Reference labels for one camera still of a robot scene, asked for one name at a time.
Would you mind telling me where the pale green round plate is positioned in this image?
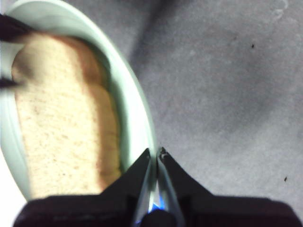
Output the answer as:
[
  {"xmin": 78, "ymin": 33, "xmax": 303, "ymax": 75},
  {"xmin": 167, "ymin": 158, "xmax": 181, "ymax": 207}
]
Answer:
[{"xmin": 0, "ymin": 0, "xmax": 159, "ymax": 201}]

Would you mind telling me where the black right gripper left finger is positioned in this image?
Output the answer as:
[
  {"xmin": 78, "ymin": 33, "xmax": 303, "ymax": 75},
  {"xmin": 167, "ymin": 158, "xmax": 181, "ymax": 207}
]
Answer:
[{"xmin": 11, "ymin": 148, "xmax": 152, "ymax": 227}]

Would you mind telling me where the brown toast bread slice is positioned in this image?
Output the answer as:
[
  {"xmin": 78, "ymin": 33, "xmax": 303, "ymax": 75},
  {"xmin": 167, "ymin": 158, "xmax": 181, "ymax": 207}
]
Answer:
[{"xmin": 11, "ymin": 33, "xmax": 123, "ymax": 199}]

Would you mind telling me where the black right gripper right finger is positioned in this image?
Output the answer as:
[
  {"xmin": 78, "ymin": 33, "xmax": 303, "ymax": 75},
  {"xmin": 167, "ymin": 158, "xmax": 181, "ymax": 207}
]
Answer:
[{"xmin": 156, "ymin": 148, "xmax": 303, "ymax": 227}]

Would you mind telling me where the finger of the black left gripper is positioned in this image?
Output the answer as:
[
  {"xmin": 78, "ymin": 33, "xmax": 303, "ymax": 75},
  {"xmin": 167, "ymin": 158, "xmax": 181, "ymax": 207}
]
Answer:
[
  {"xmin": 0, "ymin": 77, "xmax": 21, "ymax": 90},
  {"xmin": 0, "ymin": 14, "xmax": 33, "ymax": 44}
]

